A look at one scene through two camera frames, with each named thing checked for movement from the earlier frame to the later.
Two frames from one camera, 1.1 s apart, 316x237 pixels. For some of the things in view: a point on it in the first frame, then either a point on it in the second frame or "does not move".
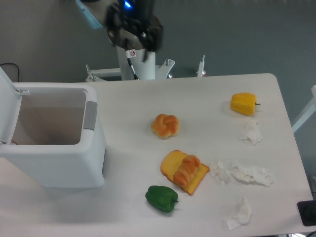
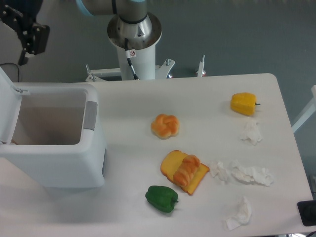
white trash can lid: [10, 103] does not move
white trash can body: [58, 143] does not move
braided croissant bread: [186, 170] does not move
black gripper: [136, 15] to [20, 16]
